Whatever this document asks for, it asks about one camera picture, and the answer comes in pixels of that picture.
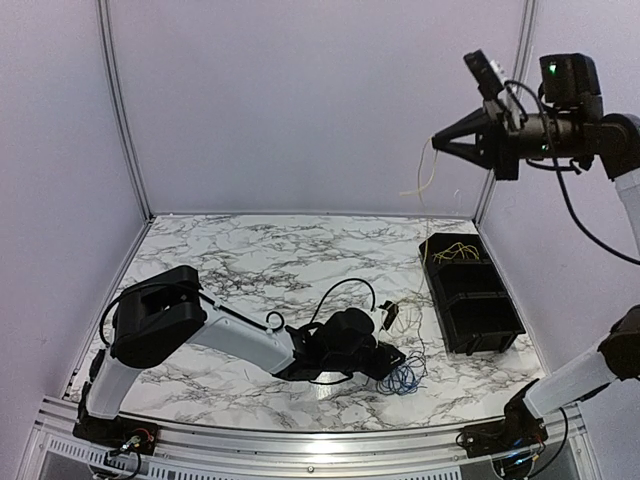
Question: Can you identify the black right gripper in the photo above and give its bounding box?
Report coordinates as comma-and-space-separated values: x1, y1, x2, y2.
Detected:
433, 98, 589, 181

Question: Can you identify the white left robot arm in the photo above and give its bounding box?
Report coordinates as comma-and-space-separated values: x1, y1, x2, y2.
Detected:
78, 265, 406, 445

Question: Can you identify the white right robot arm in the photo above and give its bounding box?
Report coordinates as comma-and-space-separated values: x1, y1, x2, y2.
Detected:
433, 50, 639, 448

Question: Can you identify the black bin near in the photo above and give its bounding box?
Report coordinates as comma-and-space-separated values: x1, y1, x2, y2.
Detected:
438, 294, 525, 356

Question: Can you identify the black bin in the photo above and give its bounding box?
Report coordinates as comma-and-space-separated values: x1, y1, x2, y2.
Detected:
418, 232, 492, 280
438, 294, 525, 356
427, 261, 512, 317

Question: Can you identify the black bin middle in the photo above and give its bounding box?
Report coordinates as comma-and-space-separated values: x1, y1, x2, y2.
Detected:
427, 261, 512, 317

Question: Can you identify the black bin far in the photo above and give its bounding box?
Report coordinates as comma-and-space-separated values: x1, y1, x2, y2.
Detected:
418, 232, 492, 280

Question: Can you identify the blue cable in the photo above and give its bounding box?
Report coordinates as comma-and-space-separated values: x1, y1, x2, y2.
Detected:
374, 349, 426, 399

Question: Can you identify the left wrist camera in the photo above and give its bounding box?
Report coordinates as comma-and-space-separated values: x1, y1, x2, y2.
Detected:
379, 300, 399, 331

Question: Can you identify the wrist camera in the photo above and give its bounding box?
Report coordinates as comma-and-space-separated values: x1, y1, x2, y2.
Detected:
463, 49, 508, 101
379, 300, 399, 331

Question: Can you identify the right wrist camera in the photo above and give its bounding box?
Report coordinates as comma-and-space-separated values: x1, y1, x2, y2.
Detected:
463, 49, 508, 101

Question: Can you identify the right corner aluminium post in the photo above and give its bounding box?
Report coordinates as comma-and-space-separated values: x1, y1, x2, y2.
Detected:
472, 0, 540, 231

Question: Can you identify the corner aluminium post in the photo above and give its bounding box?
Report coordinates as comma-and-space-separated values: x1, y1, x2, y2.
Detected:
472, 0, 540, 231
95, 0, 155, 223

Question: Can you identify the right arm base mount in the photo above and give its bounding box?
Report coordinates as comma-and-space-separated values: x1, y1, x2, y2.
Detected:
456, 420, 548, 458

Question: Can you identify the aluminium front rail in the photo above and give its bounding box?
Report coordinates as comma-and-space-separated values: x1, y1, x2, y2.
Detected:
17, 397, 601, 479

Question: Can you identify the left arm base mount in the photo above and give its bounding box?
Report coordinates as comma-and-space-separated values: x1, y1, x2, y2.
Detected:
72, 416, 159, 455

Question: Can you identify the left corner aluminium post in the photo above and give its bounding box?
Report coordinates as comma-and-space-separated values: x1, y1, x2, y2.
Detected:
95, 0, 155, 223

